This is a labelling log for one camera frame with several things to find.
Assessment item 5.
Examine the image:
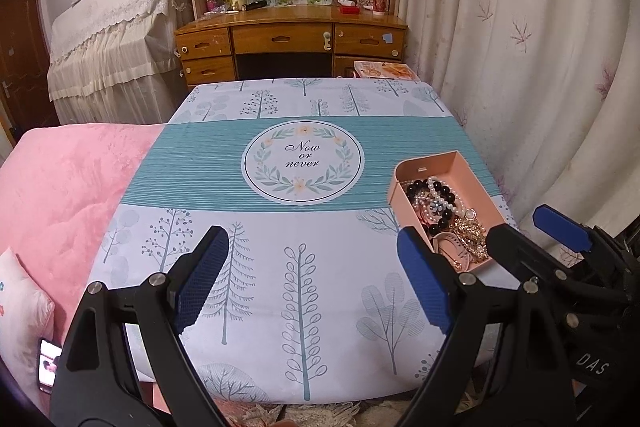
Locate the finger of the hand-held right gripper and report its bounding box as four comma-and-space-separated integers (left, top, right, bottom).
532, 204, 597, 254
485, 224, 628, 309

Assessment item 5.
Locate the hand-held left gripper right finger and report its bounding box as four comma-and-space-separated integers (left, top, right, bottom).
396, 227, 577, 427

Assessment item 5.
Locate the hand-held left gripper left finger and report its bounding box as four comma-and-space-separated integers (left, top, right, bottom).
49, 225, 232, 427

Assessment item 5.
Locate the rose gold bracelet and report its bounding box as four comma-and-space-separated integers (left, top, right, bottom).
431, 231, 464, 271

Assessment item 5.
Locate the gold pearl necklace pile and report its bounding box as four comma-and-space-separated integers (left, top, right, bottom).
447, 214, 492, 261

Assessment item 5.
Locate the white pearl bracelet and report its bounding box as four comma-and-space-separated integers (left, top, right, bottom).
425, 177, 469, 221

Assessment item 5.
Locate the black bead bracelet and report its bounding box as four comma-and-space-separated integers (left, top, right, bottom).
405, 176, 457, 210

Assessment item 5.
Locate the pink jewelry box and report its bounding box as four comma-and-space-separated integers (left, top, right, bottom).
387, 150, 507, 272

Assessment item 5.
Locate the tree print tablecloth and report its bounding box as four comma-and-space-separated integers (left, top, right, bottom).
82, 77, 519, 406

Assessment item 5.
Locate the pink blanket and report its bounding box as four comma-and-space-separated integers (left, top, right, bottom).
0, 123, 173, 427

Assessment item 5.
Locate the beige shaggy rug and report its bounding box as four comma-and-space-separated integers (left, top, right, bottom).
215, 399, 417, 427

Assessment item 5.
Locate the smartphone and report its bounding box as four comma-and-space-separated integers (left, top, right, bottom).
38, 338, 64, 394

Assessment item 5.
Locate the floral white curtain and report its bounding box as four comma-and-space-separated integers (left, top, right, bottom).
395, 0, 640, 269

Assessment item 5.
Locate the orange printed box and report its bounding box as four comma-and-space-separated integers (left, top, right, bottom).
353, 61, 420, 82

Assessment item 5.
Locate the lace-covered piano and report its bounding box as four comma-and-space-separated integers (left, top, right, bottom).
47, 0, 194, 126

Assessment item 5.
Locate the brown wooden door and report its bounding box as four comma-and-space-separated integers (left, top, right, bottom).
0, 0, 61, 144

